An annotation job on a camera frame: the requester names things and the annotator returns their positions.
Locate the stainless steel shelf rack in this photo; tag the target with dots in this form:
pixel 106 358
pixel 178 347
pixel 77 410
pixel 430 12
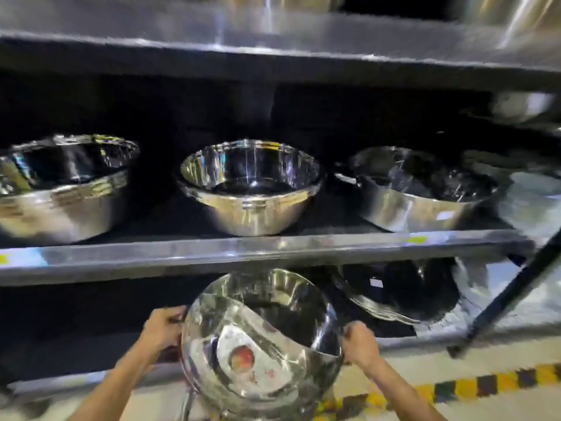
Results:
pixel 263 254

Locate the black metal rack leg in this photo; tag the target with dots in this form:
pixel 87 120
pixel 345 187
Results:
pixel 510 293

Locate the person's left hand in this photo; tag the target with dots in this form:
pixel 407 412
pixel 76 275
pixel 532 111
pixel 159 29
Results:
pixel 160 331

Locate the stainless steel mixing bowl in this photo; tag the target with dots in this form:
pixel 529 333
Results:
pixel 416 190
pixel 399 289
pixel 61 188
pixel 250 188

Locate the person's right forearm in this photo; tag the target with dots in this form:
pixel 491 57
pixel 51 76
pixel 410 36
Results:
pixel 405 396

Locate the person's left fingers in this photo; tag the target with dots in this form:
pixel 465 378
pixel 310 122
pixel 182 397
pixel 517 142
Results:
pixel 177 313

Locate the yellow black hazard floor tape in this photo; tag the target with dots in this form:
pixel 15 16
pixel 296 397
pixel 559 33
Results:
pixel 460 388

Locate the person's right hand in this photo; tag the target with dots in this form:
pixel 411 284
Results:
pixel 360 344

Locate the large shiny steel mixing bowl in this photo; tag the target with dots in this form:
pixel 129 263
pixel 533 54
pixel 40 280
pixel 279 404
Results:
pixel 258 341

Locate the person's left forearm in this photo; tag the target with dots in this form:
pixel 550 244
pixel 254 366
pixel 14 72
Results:
pixel 114 385

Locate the person's right fingers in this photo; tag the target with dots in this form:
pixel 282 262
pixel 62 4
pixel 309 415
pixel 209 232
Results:
pixel 349 337

